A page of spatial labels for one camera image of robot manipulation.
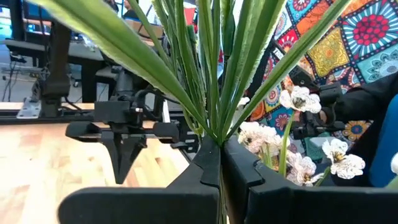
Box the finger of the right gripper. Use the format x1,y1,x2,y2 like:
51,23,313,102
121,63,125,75
121,122,180,184
65,121,124,184

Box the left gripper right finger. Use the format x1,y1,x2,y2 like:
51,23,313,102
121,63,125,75
222,136,398,224

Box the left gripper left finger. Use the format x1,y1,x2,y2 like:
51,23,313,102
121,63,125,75
57,135,222,224

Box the white flower bunch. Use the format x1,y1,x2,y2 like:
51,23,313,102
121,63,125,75
26,0,398,224

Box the grey desk black legs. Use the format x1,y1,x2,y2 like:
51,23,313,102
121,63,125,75
4,39,106,103

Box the blue chair backrest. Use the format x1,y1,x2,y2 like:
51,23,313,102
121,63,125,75
368,93,398,188

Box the colourful patchwork tapestry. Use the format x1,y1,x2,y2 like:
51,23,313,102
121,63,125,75
245,0,398,175

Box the silver angle bracket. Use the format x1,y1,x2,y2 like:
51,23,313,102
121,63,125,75
16,96,42,119

